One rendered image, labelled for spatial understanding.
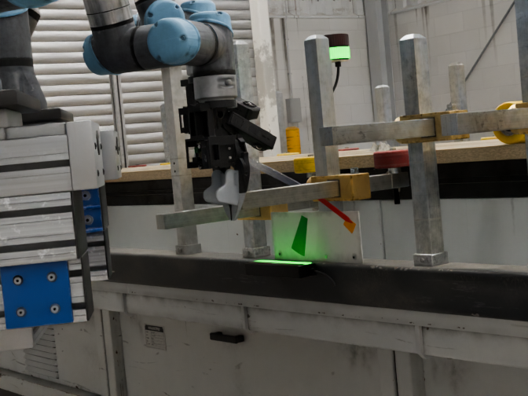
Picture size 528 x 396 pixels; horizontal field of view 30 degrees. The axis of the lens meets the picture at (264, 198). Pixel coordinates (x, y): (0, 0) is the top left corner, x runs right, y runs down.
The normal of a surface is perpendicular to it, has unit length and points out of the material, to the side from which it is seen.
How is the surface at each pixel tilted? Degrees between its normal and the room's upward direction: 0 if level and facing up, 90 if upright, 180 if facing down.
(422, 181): 90
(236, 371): 90
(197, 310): 90
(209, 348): 90
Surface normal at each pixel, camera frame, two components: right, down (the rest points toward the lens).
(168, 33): -0.43, 0.07
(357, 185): 0.63, -0.02
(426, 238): -0.77, 0.11
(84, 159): 0.10, 0.04
